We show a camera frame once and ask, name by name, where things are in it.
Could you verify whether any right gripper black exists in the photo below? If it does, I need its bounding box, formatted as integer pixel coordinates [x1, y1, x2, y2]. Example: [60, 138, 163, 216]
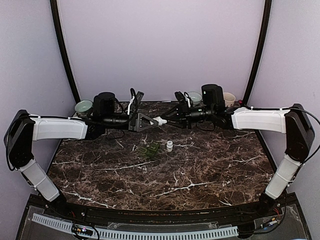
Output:
[162, 100, 216, 130]

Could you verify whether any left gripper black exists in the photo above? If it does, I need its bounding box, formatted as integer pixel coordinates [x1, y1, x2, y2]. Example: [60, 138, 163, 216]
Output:
[103, 112, 159, 133]

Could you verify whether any white pill bottle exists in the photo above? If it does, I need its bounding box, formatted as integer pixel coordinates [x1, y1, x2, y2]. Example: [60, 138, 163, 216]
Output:
[153, 116, 168, 126]

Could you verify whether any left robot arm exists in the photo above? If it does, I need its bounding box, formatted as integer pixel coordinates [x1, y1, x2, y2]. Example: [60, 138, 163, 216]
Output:
[3, 89, 159, 218]

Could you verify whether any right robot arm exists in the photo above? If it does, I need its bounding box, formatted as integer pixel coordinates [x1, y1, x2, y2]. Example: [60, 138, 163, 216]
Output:
[161, 84, 315, 217]

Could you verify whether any pale green bowl right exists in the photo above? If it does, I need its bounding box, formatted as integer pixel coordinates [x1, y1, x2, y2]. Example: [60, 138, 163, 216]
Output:
[185, 91, 203, 107]

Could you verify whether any pale green bowl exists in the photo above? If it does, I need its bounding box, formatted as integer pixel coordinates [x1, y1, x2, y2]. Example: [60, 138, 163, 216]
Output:
[74, 100, 93, 116]
[185, 91, 203, 107]

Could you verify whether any white bottle cap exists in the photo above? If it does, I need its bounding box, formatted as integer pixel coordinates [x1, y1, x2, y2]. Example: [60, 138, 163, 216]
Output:
[166, 140, 174, 152]

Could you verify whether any cream floral mug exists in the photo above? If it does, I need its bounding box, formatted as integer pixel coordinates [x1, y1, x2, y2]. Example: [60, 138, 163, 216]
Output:
[223, 92, 236, 108]

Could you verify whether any pale green bowl left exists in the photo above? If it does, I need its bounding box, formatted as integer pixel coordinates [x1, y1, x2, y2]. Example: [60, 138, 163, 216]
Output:
[74, 100, 93, 116]

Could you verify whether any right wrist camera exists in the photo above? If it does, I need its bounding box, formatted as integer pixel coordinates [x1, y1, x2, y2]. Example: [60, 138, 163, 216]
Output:
[174, 91, 193, 108]

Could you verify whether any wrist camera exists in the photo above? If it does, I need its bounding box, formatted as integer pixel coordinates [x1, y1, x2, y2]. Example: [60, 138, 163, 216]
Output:
[174, 91, 193, 108]
[126, 88, 145, 116]

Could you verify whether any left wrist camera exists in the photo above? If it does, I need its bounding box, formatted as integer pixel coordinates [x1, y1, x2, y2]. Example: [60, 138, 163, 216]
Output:
[126, 88, 145, 116]

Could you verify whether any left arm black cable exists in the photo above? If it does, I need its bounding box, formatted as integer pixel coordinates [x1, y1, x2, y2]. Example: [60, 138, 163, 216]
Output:
[84, 99, 131, 141]

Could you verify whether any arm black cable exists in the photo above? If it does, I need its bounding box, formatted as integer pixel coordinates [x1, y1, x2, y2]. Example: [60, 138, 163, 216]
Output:
[84, 99, 131, 141]
[289, 105, 318, 166]

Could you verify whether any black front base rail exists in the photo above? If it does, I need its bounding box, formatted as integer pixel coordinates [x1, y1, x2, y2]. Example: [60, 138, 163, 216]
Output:
[24, 194, 298, 228]

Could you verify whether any white slotted cable duct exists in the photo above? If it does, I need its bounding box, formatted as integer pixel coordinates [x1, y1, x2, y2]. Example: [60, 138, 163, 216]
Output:
[31, 213, 239, 240]

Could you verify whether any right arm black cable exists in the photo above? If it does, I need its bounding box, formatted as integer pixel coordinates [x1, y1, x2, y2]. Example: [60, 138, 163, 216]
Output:
[289, 105, 318, 166]

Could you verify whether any right black frame post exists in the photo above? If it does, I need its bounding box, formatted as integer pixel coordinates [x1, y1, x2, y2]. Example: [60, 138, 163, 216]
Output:
[242, 0, 272, 104]

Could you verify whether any black frame post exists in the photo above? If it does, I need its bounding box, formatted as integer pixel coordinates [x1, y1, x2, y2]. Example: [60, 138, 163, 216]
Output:
[49, 0, 81, 103]
[242, 0, 272, 104]

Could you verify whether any left black frame post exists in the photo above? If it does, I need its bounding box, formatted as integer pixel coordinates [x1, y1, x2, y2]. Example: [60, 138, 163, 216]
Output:
[49, 0, 81, 103]

